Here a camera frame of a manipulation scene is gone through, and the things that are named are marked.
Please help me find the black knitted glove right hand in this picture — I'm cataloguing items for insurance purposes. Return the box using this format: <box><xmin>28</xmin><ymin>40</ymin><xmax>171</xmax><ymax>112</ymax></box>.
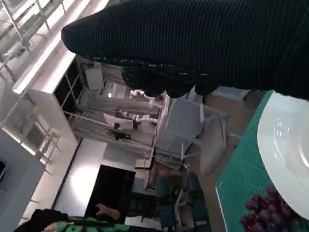
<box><xmin>61</xmin><ymin>0</ymin><xmax>309</xmax><ymax>100</ymax></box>

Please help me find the purple toy grapes bunch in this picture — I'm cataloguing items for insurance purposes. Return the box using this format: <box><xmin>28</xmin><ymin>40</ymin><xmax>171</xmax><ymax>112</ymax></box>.
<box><xmin>241</xmin><ymin>186</ymin><xmax>302</xmax><ymax>232</ymax></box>

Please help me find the white square plate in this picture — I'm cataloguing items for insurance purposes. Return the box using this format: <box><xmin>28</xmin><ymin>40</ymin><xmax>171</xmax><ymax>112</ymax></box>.
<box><xmin>257</xmin><ymin>91</ymin><xmax>309</xmax><ymax>218</ymax></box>

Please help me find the white shelf with dark panes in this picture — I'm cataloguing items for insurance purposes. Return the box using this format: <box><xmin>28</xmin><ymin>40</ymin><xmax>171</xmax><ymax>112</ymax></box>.
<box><xmin>28</xmin><ymin>57</ymin><xmax>86</xmax><ymax>145</ymax></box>

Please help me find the green cutting mat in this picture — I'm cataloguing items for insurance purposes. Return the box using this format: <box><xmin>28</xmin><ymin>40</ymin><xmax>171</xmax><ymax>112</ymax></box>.
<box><xmin>215</xmin><ymin>90</ymin><xmax>309</xmax><ymax>232</ymax></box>

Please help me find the black monitor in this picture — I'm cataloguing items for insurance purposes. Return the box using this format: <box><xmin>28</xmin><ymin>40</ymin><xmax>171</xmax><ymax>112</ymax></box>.
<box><xmin>85</xmin><ymin>164</ymin><xmax>136</xmax><ymax>218</ymax></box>

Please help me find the grey chair with white frame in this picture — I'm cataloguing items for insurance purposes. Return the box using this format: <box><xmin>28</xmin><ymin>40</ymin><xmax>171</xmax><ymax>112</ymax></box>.
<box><xmin>153</xmin><ymin>99</ymin><xmax>241</xmax><ymax>178</ymax></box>

